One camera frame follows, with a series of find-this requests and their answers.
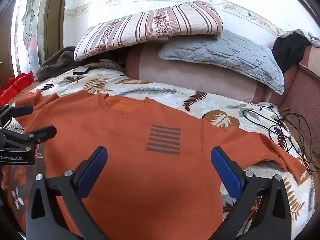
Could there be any black garment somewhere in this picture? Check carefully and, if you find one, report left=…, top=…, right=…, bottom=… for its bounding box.
left=271, top=32, right=313, bottom=74

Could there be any grey quilted pillow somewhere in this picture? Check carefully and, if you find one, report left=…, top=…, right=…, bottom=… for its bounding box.
left=158, top=29, right=285, bottom=95

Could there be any black phone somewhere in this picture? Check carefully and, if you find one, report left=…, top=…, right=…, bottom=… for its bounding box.
left=72, top=66, right=90, bottom=75

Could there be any dark fleece blanket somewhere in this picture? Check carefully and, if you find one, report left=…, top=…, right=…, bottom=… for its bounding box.
left=36, top=46, right=125, bottom=82

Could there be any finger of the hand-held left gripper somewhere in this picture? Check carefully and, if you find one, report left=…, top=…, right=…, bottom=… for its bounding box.
left=0, top=125, right=57, bottom=146
left=0, top=104, right=34, bottom=128

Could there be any orange knit sweater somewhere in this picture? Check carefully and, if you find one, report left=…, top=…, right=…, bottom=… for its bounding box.
left=14, top=89, right=307, bottom=240

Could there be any reddish brown upholstered headboard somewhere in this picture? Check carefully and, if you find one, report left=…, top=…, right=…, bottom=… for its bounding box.
left=270, top=44, right=320, bottom=170

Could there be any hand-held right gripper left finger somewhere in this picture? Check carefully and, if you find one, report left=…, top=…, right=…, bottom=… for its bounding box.
left=26, top=146, right=112, bottom=240

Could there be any pink quilted bolster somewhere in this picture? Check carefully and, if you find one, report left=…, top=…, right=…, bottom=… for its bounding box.
left=125, top=45, right=274, bottom=104

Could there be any red cloth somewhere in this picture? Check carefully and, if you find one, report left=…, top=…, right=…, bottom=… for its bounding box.
left=0, top=70, right=34, bottom=105

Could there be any wooden window frame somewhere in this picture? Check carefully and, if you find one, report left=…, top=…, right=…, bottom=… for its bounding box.
left=41, top=0, right=70, bottom=60

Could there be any stained glass window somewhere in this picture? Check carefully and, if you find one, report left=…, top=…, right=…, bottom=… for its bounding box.
left=11, top=0, right=48, bottom=78

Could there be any striped floral quilted pillow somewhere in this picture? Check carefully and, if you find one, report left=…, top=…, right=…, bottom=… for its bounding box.
left=73, top=1, right=223, bottom=62

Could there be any leaf print bedspread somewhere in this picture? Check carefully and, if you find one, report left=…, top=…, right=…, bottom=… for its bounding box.
left=0, top=65, right=315, bottom=240

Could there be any black cable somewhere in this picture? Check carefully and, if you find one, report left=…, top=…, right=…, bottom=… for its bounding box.
left=243, top=105, right=315, bottom=175

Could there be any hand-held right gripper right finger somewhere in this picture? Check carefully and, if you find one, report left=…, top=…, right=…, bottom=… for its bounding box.
left=210, top=147, right=292, bottom=240

